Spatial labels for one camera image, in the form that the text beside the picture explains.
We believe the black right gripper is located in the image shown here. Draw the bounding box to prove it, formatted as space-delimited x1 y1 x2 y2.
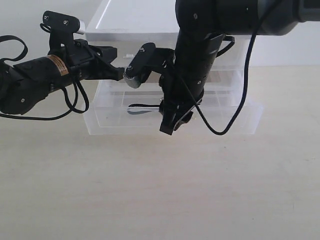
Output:
159 32 226 136

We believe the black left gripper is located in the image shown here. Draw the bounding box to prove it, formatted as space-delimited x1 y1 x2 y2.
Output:
61 39 125 82

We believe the gold keychain with black strap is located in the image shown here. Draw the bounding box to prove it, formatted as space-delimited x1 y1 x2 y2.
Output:
127 98 195 121

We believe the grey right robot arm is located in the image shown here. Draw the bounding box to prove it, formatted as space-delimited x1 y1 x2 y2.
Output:
160 0 320 136

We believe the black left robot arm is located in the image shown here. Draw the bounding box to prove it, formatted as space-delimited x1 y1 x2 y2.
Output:
0 39 124 116

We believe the white plastic drawer cabinet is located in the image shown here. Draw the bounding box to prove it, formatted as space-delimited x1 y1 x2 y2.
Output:
85 0 258 76

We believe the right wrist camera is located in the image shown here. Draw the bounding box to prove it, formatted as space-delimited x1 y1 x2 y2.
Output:
123 42 176 89

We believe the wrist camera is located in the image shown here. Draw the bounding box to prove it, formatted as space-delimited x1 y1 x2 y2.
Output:
123 42 176 89
42 10 86 55

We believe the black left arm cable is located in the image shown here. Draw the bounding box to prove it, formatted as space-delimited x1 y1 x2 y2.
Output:
0 23 90 121

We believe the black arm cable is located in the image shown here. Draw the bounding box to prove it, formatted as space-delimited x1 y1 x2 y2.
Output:
172 0 282 136
0 23 90 121

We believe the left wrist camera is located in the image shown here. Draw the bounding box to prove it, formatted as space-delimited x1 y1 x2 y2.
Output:
42 10 86 55

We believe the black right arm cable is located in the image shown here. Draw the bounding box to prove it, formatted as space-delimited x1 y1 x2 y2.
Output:
172 0 282 136

